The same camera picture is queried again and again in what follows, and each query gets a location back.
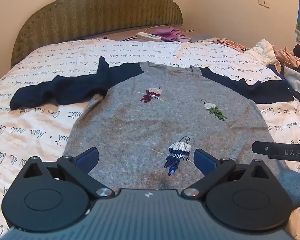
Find pink cloth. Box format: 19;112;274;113
272;47;300;73

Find white script printed blanket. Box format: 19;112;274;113
0;38;300;240

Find white power strip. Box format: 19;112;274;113
136;32;162;41

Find olive green padded headboard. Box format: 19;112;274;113
11;0;183;67

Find white padded jacket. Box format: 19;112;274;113
250;39;278;67

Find grey sweater with navy sleeves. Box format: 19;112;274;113
10;56;300;209

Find purple cloth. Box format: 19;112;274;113
152;27;192;43

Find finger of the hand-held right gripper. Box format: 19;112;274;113
252;141;270;156

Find pale grey cloth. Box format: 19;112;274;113
282;66;300;110

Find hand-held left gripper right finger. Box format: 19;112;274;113
181;148;272;200

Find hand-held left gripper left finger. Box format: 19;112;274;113
21;147;115;200

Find red floral cloth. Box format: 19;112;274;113
210;38;250;53

